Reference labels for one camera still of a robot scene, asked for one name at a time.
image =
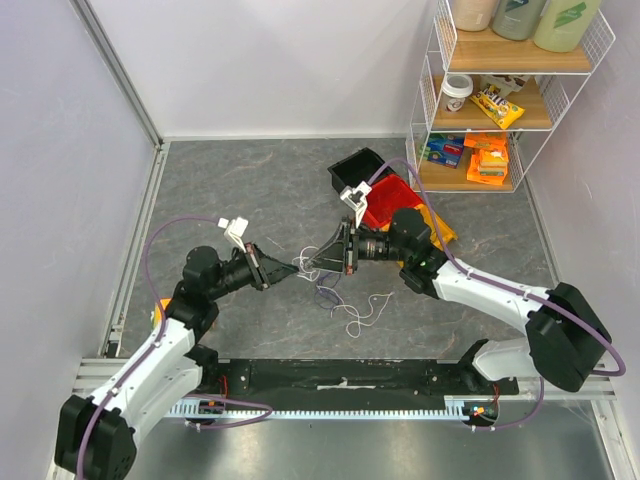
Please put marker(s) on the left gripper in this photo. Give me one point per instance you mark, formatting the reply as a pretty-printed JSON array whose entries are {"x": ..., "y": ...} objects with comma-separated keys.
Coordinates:
[{"x": 265, "y": 269}]

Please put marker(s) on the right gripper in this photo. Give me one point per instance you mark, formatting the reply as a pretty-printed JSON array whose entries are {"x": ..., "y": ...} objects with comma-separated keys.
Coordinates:
[{"x": 348, "y": 248}]

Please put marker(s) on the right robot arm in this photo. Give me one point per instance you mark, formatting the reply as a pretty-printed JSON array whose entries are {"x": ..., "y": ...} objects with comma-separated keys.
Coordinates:
[{"x": 562, "y": 339}]

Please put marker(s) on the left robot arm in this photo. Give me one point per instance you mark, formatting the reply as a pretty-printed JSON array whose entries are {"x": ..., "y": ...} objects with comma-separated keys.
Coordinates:
[{"x": 98, "y": 436}]

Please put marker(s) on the red plastic bin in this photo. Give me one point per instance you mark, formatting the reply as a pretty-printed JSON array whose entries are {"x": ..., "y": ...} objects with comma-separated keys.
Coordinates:
[{"x": 386, "y": 196}]

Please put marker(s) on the black plastic bin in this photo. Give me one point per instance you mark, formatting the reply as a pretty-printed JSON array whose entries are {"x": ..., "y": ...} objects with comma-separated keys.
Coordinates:
[{"x": 352, "y": 170}]

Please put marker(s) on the yellow plastic bin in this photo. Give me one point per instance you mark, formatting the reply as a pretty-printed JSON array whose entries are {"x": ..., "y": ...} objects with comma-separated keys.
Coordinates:
[{"x": 441, "y": 233}]

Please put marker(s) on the blue green box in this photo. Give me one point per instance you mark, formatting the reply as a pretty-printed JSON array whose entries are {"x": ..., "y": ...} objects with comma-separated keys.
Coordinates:
[{"x": 443, "y": 149}]

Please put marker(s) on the orange snack packs stack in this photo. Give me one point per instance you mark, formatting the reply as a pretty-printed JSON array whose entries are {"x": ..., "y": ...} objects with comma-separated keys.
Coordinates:
[{"x": 489, "y": 159}]

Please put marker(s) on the white paper coffee cup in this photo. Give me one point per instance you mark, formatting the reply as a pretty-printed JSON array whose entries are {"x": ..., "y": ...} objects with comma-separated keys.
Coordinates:
[{"x": 456, "y": 88}]

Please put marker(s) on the yellow candy bag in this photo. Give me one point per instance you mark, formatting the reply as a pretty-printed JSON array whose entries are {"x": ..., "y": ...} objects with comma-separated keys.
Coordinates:
[{"x": 501, "y": 111}]

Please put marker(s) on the brown white snack box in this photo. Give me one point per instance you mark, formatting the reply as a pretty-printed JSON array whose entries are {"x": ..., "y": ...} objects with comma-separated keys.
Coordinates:
[{"x": 504, "y": 85}]

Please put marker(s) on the beige bottle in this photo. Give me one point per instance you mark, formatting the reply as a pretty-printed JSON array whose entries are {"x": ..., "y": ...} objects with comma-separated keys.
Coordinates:
[{"x": 472, "y": 15}]

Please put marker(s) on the grey green bottle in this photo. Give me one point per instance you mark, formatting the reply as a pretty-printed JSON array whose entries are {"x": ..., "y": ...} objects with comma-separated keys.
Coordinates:
[{"x": 516, "y": 19}]

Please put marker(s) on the light green bottle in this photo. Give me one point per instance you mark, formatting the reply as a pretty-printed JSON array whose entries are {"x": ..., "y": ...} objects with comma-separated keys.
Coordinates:
[{"x": 564, "y": 23}]

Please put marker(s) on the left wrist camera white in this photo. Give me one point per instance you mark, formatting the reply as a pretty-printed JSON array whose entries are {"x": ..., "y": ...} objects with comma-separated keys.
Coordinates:
[{"x": 233, "y": 230}]

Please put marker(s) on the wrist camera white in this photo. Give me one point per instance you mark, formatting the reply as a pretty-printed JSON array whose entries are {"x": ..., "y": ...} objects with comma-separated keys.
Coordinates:
[
  {"x": 233, "y": 230},
  {"x": 356, "y": 199}
]

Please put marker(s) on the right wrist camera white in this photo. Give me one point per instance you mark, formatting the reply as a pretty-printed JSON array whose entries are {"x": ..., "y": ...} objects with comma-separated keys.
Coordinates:
[{"x": 356, "y": 199}]

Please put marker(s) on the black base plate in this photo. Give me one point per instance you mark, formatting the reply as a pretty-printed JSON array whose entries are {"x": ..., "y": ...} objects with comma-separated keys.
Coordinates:
[{"x": 348, "y": 382}]

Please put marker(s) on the white slotted cable duct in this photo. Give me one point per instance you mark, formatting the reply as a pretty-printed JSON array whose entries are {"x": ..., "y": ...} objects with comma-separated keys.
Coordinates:
[{"x": 200, "y": 410}]

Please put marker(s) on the white wire shelf rack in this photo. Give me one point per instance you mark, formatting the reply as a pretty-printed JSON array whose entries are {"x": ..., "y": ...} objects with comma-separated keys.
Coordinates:
[{"x": 556, "y": 80}]

